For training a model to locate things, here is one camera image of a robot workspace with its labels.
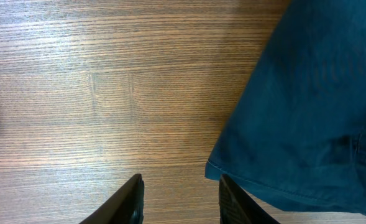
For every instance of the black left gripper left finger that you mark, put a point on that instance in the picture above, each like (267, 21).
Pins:
(125, 206)

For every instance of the navy blue shorts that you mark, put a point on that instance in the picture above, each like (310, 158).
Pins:
(297, 137)

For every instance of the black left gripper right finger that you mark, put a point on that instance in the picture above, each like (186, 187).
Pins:
(237, 207)

